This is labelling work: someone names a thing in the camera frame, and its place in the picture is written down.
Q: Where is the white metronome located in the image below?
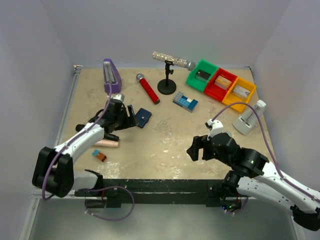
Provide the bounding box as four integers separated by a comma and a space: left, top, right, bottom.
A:
232, 100, 266, 136

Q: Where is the orange and blue brick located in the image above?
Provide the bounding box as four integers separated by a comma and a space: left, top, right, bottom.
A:
92, 149, 107, 162

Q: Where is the pink microphone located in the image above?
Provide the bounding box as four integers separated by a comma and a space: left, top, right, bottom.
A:
93, 139, 119, 148

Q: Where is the silver glitter microphone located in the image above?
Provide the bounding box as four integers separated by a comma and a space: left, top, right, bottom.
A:
152, 51, 197, 72

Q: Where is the red plastic bin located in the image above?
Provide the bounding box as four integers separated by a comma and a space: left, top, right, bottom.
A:
203, 68, 237, 102

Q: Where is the blue toy brick block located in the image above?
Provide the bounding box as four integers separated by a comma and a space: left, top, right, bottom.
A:
172, 91, 198, 113

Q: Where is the purple metronome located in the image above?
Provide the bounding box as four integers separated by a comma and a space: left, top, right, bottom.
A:
103, 58, 122, 94

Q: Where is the green plastic bin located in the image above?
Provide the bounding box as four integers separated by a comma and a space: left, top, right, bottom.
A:
185, 59, 219, 92

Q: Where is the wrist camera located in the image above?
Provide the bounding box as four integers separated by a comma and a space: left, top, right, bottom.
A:
205, 119, 224, 140
112, 93, 125, 103

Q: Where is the aluminium frame rail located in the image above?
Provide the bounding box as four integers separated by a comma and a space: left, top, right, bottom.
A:
18, 64, 83, 240

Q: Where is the gold card in red bin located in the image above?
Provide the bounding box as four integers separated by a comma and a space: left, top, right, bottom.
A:
214, 76, 232, 90

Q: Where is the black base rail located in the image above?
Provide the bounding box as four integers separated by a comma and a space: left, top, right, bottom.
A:
75, 179, 239, 208

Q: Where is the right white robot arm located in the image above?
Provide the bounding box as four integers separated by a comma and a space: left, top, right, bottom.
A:
186, 133, 320, 231

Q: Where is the navy blue card holder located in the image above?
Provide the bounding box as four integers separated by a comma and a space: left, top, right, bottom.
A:
135, 108, 152, 129

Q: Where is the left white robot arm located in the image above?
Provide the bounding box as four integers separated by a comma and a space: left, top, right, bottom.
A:
31, 98, 138, 200

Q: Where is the black microphone stand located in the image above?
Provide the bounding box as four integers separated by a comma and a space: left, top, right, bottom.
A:
157, 60, 177, 95

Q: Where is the red glitter microphone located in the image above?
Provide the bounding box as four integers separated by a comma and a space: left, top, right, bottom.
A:
136, 73, 160, 105

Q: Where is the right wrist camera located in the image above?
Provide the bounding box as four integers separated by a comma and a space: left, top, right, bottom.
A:
205, 119, 224, 140

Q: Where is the white card in yellow bin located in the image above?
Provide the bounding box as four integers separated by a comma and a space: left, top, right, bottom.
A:
232, 85, 251, 99

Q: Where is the dark card in green bin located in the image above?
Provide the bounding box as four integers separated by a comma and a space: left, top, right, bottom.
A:
195, 70, 211, 82

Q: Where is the yellow plastic bin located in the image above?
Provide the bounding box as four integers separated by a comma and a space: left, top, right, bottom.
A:
222, 76, 257, 105

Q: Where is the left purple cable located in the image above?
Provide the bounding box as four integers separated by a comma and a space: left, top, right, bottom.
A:
41, 83, 136, 222

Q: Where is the black microphone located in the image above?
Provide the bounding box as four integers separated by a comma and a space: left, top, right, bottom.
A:
75, 124, 120, 142

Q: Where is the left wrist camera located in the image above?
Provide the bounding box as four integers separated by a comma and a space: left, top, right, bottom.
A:
112, 93, 125, 103

